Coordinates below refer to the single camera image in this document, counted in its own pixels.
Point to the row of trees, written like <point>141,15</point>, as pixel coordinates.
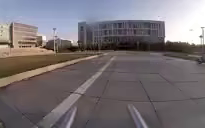
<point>183,46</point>

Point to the pale building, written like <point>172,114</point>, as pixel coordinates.
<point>0,33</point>

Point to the robot's own part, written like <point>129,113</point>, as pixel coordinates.
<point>137,117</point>
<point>69,118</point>

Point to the pale painted line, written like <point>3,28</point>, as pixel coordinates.
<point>84,86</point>

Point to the low grey building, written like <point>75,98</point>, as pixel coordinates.
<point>60,43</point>

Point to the pale stone embankment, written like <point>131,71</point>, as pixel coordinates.
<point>20,51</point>

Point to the large curved glass building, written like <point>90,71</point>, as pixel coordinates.
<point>123,31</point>

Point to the grass field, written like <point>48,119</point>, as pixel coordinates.
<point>20,63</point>

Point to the lamp pole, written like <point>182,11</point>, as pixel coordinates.
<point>202,38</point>
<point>54,41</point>

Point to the grey concrete slab pavement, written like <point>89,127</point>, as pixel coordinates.
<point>156,86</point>

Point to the beige block building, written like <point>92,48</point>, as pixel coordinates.
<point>23,35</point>

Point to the pale concrete kerb strip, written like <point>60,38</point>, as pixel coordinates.
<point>33,72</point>

